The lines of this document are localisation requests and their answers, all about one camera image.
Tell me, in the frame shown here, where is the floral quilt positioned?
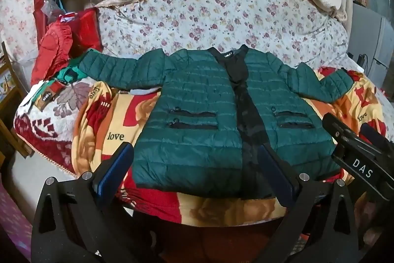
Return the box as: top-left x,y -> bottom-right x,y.
95,0 -> 351,66

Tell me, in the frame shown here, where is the wooden furniture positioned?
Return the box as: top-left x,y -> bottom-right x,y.
0,41 -> 35,158

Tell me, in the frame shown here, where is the red bag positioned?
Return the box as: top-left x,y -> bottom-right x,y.
58,7 -> 102,58

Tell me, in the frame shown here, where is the green garment with tags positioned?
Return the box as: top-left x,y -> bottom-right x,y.
33,64 -> 86,112

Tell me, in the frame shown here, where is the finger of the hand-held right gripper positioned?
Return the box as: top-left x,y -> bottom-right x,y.
360,123 -> 394,156
322,113 -> 359,143

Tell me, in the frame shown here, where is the red puffer jacket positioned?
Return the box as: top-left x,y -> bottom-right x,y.
31,21 -> 74,86

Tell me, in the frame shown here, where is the green puffer jacket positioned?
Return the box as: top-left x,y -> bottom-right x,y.
78,47 -> 354,200

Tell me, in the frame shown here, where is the orange red printed blanket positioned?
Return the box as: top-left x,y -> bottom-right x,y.
71,66 -> 388,227

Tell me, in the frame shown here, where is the white cabinet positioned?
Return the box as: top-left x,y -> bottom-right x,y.
351,1 -> 394,74

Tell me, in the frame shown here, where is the red white leaf blanket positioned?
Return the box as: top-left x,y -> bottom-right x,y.
15,78 -> 102,175

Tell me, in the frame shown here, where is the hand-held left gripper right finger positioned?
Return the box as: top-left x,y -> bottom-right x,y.
260,145 -> 361,263

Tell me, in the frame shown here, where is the floral wall cloth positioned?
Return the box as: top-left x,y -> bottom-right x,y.
0,0 -> 40,63

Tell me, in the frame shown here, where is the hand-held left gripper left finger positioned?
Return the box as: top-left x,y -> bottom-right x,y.
31,142 -> 136,263

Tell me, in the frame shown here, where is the light blue cloth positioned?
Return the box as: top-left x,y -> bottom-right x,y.
121,87 -> 161,98

